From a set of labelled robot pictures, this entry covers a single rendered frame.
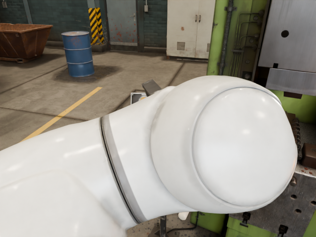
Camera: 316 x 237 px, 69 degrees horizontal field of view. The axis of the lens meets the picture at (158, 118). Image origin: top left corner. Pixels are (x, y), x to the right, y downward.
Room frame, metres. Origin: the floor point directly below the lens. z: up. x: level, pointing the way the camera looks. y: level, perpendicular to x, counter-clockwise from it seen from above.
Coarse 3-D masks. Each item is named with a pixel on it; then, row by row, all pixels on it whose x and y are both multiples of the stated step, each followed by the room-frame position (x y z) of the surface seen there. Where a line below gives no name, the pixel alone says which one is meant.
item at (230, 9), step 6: (228, 6) 1.19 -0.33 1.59; (228, 12) 1.18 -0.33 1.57; (228, 18) 1.18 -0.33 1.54; (228, 24) 1.18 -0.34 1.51; (228, 30) 1.18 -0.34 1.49; (222, 48) 1.19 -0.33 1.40; (222, 54) 1.18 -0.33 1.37; (222, 60) 1.18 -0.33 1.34; (222, 66) 1.18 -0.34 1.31; (222, 72) 1.19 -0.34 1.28
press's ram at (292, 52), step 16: (272, 0) 0.99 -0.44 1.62; (288, 0) 0.97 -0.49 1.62; (304, 0) 0.95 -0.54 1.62; (272, 16) 0.99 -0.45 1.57; (288, 16) 0.96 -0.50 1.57; (304, 16) 0.94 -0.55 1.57; (272, 32) 0.98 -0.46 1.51; (288, 32) 0.97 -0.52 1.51; (304, 32) 0.93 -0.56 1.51; (272, 48) 0.98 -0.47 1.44; (288, 48) 0.95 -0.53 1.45; (304, 48) 0.93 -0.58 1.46; (272, 64) 0.97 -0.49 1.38; (288, 64) 0.94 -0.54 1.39; (304, 64) 0.92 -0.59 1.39
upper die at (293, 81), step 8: (272, 72) 0.97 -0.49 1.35; (280, 72) 0.95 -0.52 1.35; (288, 72) 0.94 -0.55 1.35; (296, 72) 0.93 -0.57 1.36; (304, 72) 0.92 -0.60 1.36; (312, 72) 0.91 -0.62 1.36; (272, 80) 0.96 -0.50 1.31; (280, 80) 0.95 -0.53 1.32; (288, 80) 0.94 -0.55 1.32; (296, 80) 0.92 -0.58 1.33; (304, 80) 0.91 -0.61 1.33; (312, 80) 0.90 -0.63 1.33; (272, 88) 0.96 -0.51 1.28; (280, 88) 0.95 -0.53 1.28; (288, 88) 0.93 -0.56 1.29; (296, 88) 0.92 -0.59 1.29; (304, 88) 0.91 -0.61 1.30; (312, 88) 0.89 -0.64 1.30
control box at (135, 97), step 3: (132, 93) 1.09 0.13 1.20; (135, 93) 1.09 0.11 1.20; (138, 93) 1.09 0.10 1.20; (141, 93) 1.09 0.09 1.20; (144, 93) 1.09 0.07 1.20; (132, 96) 1.08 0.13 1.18; (135, 96) 1.08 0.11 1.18; (138, 96) 1.08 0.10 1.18; (141, 96) 1.08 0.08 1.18; (144, 96) 1.08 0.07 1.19; (132, 99) 1.08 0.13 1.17; (135, 99) 1.08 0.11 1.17; (138, 99) 1.08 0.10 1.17; (132, 102) 1.07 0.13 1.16; (135, 102) 1.07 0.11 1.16
